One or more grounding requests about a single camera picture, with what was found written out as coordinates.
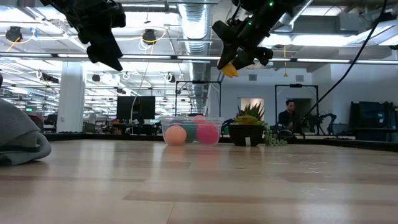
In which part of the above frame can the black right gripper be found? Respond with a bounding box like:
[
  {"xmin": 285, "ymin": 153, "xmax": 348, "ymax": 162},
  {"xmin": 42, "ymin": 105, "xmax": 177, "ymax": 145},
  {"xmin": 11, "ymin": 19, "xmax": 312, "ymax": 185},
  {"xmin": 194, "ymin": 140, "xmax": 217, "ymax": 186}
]
[{"xmin": 213, "ymin": 18, "xmax": 274, "ymax": 71}]

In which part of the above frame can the long black arm cable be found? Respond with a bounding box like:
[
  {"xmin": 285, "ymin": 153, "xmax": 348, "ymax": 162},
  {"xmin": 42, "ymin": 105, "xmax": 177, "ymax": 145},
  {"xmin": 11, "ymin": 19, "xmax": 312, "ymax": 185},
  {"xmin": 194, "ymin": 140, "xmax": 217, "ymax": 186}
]
[{"xmin": 300, "ymin": 0, "xmax": 388, "ymax": 121}]

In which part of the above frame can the white building column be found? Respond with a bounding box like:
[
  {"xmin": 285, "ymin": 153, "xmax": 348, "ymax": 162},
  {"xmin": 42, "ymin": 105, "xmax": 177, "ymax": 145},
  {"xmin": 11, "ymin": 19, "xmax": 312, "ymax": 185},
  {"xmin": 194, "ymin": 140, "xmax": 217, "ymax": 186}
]
[{"xmin": 57, "ymin": 61, "xmax": 86, "ymax": 134}]

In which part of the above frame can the black ceiling camera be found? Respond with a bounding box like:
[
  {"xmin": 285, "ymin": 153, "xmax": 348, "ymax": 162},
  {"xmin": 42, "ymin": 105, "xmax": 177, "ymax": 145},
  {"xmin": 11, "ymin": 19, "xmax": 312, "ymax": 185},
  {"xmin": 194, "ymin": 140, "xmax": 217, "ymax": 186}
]
[
  {"xmin": 142, "ymin": 29, "xmax": 158, "ymax": 44},
  {"xmin": 5, "ymin": 26, "xmax": 23, "ymax": 43}
]

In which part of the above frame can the silver ventilation duct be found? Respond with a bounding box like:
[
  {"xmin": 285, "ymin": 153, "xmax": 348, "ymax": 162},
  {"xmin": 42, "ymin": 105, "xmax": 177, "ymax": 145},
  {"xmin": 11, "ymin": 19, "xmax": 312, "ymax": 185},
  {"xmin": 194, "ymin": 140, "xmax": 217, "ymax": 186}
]
[{"xmin": 178, "ymin": 0, "xmax": 214, "ymax": 114}]

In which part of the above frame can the black computer monitor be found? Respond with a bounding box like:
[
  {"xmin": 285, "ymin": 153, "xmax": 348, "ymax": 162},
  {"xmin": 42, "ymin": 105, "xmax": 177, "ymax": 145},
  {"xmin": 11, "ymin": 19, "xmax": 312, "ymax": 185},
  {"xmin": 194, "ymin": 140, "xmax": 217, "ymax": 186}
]
[{"xmin": 116, "ymin": 95, "xmax": 156, "ymax": 121}]

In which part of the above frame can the pink toy fruit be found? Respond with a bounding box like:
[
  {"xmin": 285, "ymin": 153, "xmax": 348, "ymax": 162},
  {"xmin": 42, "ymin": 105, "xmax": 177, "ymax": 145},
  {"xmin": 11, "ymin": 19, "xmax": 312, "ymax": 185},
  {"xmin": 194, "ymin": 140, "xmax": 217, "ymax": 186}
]
[{"xmin": 195, "ymin": 123, "xmax": 220, "ymax": 146}]

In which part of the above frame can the black frame stand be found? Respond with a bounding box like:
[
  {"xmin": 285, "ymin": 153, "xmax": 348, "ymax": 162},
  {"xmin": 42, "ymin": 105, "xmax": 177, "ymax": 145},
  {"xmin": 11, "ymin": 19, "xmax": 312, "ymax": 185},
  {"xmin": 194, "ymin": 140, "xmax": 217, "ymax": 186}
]
[
  {"xmin": 274, "ymin": 83, "xmax": 320, "ymax": 131},
  {"xmin": 175, "ymin": 80, "xmax": 222, "ymax": 118}
]

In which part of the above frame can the peach toy fruit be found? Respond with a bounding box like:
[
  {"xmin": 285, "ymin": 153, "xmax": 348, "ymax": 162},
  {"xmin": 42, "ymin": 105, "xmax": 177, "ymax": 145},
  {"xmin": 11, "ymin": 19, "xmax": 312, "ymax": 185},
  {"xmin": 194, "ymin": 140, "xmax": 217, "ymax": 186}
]
[{"xmin": 164, "ymin": 124, "xmax": 188, "ymax": 146}]

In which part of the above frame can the grey cloth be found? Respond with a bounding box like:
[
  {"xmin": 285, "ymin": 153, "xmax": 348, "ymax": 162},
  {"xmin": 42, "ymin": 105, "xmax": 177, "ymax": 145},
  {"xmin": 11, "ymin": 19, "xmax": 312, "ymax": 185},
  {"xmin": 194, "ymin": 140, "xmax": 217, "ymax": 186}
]
[{"xmin": 0, "ymin": 98, "xmax": 52, "ymax": 166}]

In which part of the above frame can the long horizontal light bar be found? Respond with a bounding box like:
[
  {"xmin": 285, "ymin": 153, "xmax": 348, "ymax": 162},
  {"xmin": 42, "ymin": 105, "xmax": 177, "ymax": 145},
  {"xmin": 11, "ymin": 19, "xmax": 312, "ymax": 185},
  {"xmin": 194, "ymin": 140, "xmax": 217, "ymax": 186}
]
[{"xmin": 0, "ymin": 52, "xmax": 398, "ymax": 65}]

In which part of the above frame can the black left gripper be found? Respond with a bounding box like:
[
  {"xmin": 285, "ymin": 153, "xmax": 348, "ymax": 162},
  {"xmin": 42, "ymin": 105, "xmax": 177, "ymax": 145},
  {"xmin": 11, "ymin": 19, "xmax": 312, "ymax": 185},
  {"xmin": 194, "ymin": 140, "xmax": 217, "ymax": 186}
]
[{"xmin": 40, "ymin": 0, "xmax": 127, "ymax": 72}]

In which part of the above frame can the black aluminium table frame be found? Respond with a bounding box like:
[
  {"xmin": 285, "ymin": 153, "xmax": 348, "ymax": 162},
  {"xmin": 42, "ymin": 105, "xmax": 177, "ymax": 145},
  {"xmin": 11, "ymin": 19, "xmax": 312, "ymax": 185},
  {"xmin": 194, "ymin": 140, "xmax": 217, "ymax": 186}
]
[{"xmin": 43, "ymin": 133, "xmax": 398, "ymax": 153}]

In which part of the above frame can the black equipment cabinet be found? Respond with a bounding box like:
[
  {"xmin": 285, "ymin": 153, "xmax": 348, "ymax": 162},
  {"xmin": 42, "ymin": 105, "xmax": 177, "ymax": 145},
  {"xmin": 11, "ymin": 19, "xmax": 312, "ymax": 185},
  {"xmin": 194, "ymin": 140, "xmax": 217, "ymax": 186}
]
[{"xmin": 348, "ymin": 101, "xmax": 396, "ymax": 141}]

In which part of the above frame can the yellow toy banana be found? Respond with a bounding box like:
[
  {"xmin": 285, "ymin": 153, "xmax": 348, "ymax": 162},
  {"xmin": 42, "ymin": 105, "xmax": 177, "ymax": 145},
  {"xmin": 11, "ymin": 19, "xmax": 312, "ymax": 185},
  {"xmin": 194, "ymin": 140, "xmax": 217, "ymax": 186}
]
[{"xmin": 221, "ymin": 62, "xmax": 239, "ymax": 78}]

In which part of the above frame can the clear plastic tupperware container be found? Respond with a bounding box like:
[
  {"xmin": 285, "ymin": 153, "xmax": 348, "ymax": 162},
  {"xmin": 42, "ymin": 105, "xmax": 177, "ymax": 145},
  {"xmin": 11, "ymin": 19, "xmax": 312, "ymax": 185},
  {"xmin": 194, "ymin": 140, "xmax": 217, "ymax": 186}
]
[{"xmin": 159, "ymin": 116, "xmax": 225, "ymax": 146}]

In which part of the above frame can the potted succulent plant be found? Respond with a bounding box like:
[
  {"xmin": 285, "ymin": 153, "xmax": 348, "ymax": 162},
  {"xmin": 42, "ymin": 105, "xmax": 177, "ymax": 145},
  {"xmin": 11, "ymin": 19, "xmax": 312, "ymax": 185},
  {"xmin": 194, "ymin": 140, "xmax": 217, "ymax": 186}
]
[{"xmin": 228, "ymin": 102, "xmax": 289, "ymax": 147}]

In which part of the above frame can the person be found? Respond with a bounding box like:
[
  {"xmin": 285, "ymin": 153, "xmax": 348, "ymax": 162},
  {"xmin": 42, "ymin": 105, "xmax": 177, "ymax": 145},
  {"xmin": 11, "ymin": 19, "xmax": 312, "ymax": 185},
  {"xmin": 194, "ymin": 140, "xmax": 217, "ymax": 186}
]
[{"xmin": 277, "ymin": 98, "xmax": 301, "ymax": 135}]

